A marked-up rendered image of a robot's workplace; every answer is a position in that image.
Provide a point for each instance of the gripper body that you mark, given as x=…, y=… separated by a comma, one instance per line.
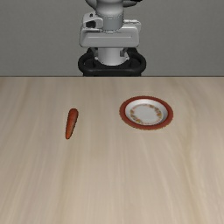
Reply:
x=116, y=38

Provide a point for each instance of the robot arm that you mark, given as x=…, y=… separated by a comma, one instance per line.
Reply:
x=112, y=58

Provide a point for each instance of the white plate with red rim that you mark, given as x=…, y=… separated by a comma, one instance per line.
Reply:
x=146, y=113

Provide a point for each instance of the orange carrot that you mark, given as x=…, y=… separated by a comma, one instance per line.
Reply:
x=71, y=123

